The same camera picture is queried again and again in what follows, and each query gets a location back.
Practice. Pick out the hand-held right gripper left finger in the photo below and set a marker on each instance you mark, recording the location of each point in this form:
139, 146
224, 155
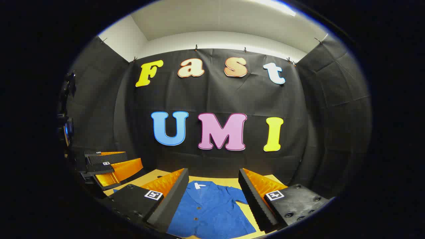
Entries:
167, 205

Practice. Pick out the blue button-up shirt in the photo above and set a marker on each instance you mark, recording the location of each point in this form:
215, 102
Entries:
206, 212

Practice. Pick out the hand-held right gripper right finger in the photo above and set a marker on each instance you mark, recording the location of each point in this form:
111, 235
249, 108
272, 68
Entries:
255, 202

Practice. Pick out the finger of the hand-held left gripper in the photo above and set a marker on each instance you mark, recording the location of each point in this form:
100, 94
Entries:
106, 158
99, 168

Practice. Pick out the row of small backdrop clips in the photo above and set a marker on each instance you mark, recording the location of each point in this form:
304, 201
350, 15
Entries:
196, 48

